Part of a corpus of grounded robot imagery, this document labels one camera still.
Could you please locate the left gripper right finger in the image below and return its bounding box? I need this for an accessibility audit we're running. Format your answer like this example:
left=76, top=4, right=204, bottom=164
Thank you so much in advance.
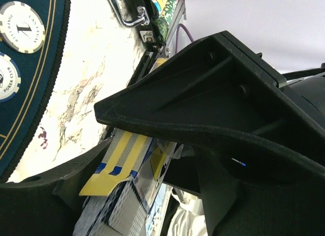
left=164, top=144, right=324, bottom=235

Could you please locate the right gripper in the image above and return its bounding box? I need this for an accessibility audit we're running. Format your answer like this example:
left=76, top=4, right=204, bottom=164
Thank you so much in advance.
left=279, top=66, right=324, bottom=129

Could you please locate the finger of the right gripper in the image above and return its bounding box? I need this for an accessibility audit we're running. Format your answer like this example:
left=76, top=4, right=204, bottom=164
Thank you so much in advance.
left=93, top=30, right=325, bottom=173

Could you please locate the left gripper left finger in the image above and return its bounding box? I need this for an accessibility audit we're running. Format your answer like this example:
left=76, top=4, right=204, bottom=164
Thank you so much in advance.
left=1, top=138, right=112, bottom=235

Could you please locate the blue playing card box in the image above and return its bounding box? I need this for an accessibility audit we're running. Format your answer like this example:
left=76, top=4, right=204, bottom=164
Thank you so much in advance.
left=79, top=129, right=183, bottom=235

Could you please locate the white 5 poker chip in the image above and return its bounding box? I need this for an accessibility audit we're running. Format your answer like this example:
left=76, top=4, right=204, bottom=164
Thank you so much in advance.
left=1, top=52, right=21, bottom=103

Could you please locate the grey 1 poker chip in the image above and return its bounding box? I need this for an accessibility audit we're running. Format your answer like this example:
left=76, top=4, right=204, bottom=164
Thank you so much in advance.
left=1, top=1, right=45, bottom=54

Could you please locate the deck of playing cards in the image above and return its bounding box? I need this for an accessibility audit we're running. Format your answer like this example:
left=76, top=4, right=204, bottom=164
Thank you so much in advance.
left=72, top=181, right=147, bottom=235

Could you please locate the black poker chip case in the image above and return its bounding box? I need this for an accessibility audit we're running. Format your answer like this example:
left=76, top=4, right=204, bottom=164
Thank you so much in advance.
left=124, top=0, right=186, bottom=52

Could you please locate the round blue poker mat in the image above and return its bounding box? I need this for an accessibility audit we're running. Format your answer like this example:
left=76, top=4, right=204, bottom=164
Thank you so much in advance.
left=1, top=0, right=71, bottom=183

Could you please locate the green chip stack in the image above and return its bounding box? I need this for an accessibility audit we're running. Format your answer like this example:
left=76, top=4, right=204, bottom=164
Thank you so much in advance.
left=154, top=0, right=179, bottom=43

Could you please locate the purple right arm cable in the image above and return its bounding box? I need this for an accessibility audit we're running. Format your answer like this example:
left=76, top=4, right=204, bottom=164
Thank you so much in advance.
left=175, top=23, right=195, bottom=53

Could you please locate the chrome case handle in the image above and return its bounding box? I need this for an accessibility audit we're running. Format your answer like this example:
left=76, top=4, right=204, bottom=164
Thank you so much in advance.
left=108, top=0, right=150, bottom=28

